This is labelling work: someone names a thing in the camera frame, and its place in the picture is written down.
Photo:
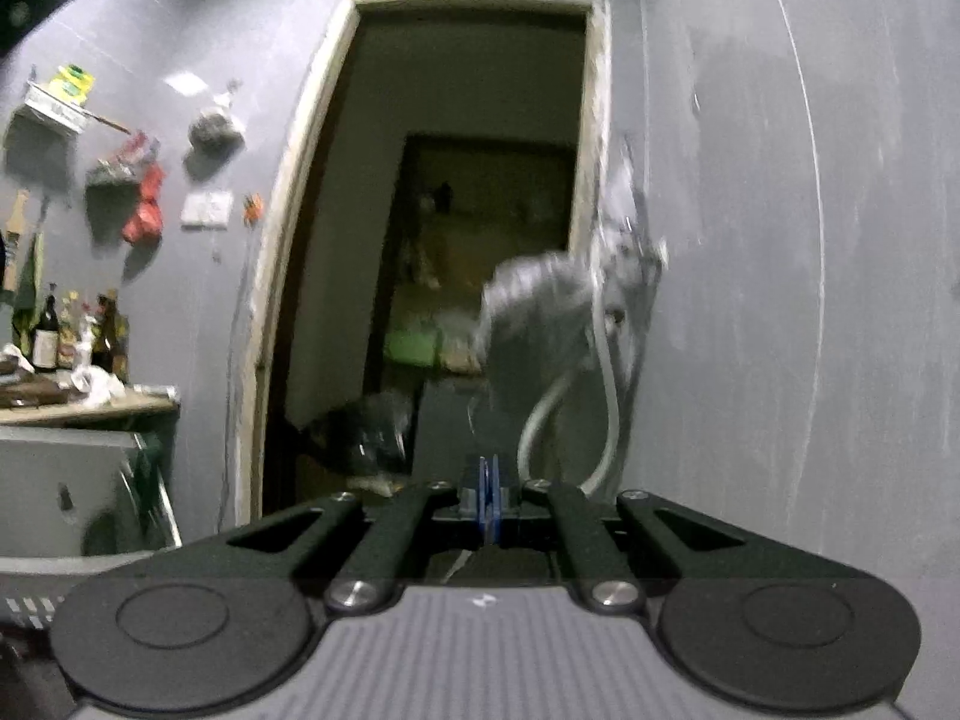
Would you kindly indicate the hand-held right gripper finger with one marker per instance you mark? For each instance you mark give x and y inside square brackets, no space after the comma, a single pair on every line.
[478,510]
[495,510]

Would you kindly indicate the black plastic bag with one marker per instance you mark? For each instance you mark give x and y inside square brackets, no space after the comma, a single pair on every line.
[360,435]

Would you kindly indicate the green box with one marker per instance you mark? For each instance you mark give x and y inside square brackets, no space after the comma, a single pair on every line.
[411,346]

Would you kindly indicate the grey plastic bag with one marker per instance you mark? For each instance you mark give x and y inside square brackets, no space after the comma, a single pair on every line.
[532,315]

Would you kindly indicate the wooden storage shelf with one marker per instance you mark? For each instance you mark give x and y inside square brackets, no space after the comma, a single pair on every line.
[487,255]

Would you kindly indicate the clear hanging plastic bag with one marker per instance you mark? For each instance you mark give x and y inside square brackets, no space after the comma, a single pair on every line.
[622,187]

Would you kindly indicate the kitchen counter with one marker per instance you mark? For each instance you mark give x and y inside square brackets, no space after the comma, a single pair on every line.
[112,409]

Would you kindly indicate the white cloth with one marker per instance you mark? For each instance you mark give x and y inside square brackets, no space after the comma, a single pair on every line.
[97,384]

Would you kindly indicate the red hanging bag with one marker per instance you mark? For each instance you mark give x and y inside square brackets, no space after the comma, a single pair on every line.
[146,210]

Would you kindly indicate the group of bottles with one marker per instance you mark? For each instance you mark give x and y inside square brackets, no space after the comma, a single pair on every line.
[67,330]

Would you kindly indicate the hanging bag of dried goods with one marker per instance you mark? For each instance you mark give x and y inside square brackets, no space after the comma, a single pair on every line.
[216,127]

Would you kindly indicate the wooden spatula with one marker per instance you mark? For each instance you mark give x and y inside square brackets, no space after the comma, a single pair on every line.
[15,240]

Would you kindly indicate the metal wall faucet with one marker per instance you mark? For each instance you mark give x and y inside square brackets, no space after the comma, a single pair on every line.
[634,247]

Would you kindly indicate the door frame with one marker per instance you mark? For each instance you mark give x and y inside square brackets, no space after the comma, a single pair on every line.
[277,277]

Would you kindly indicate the orange wall plug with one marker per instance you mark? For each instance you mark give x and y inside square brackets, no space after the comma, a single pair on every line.
[253,210]

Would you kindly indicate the white wall switch panel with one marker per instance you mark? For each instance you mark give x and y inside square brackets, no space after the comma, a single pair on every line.
[206,210]

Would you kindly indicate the small wall shelf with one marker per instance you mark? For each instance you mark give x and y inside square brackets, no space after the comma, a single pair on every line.
[52,109]

